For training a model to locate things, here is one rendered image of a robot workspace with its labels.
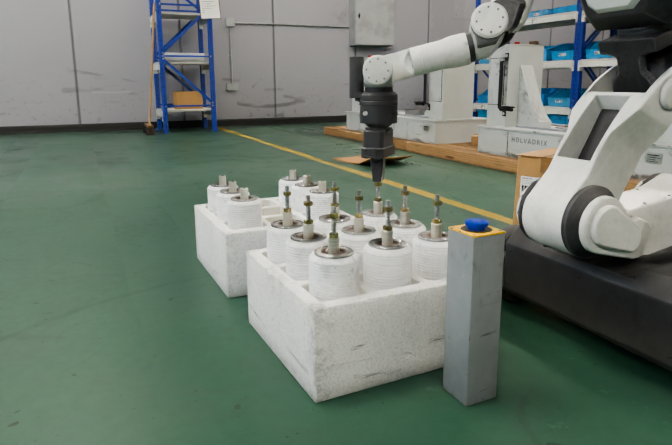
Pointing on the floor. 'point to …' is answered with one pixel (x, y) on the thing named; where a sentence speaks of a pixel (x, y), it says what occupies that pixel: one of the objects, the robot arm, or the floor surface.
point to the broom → (150, 82)
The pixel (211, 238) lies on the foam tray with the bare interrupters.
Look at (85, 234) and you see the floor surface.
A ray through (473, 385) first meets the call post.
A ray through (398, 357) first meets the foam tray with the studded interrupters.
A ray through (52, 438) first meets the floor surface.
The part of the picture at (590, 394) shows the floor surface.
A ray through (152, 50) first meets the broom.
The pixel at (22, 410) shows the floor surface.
